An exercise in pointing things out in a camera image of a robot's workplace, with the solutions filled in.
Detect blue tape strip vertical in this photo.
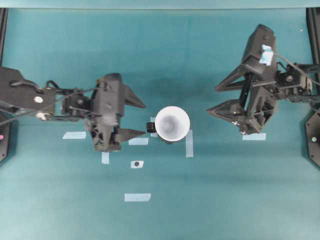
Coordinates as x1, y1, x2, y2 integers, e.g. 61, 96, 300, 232
185, 129, 194, 158
101, 152, 110, 165

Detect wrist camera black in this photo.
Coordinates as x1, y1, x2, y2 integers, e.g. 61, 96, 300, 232
241, 24, 277, 75
91, 73, 125, 127

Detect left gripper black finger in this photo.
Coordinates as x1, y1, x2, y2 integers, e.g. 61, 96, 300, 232
123, 84, 146, 109
117, 128, 146, 142

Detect black frame rail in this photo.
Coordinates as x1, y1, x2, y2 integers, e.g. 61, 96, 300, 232
0, 8, 9, 66
306, 7, 320, 64

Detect blue tape strip bottom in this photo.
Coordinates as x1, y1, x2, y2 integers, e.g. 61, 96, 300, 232
124, 193, 152, 202

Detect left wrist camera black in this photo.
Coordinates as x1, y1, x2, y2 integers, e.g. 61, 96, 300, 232
91, 73, 125, 127

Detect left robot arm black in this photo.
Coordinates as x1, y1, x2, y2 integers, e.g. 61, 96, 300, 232
0, 67, 146, 152

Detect blue tape strip vertical left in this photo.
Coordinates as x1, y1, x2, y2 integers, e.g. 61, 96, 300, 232
101, 152, 110, 165

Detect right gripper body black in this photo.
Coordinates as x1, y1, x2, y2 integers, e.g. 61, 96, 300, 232
238, 64, 313, 134

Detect tape patch with black dot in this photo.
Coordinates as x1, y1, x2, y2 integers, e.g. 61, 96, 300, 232
130, 160, 144, 169

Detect camera cable black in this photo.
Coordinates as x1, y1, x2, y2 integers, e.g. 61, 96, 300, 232
271, 51, 320, 87
0, 79, 106, 126

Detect blue tape strip centre small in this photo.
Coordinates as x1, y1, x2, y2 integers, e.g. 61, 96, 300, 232
128, 137, 149, 146

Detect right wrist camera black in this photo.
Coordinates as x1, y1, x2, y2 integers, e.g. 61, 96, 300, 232
241, 24, 277, 75

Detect white paper cup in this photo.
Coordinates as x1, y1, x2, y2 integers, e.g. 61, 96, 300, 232
154, 106, 191, 143

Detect blue tape strip far right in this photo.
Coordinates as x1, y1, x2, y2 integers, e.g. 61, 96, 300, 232
242, 133, 267, 141

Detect right black frame rail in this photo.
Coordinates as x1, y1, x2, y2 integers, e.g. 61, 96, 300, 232
306, 7, 320, 64

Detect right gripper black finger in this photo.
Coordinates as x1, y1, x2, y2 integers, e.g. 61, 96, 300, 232
214, 64, 253, 92
206, 98, 247, 119

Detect left black frame rail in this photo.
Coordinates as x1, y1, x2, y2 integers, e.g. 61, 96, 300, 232
0, 8, 9, 66

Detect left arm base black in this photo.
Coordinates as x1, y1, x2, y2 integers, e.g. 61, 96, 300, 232
0, 122, 11, 162

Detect blue tape strip vertical right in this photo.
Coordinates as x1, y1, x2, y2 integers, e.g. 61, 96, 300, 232
185, 129, 194, 158

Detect blue tape strip far left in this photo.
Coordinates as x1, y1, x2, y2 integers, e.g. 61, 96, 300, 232
62, 131, 87, 140

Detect right camera cable black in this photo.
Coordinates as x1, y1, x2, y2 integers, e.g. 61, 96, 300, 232
271, 51, 320, 87

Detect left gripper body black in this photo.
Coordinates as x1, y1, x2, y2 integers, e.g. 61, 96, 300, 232
58, 84, 126, 152

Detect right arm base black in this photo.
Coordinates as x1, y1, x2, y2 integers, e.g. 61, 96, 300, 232
305, 112, 320, 167

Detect left camera cable black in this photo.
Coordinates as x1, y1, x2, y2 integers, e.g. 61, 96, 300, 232
0, 79, 106, 126

